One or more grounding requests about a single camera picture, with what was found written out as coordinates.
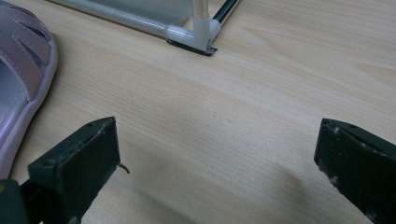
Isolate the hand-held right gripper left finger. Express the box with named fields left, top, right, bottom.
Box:
left=20, top=116, right=131, bottom=224

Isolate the light purple sandal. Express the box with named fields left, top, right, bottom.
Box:
left=0, top=0, right=59, bottom=180

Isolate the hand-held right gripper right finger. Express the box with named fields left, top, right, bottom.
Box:
left=314, top=118, right=396, bottom=224

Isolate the white metal shoe rack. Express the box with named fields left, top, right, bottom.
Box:
left=46, top=0, right=242, bottom=57

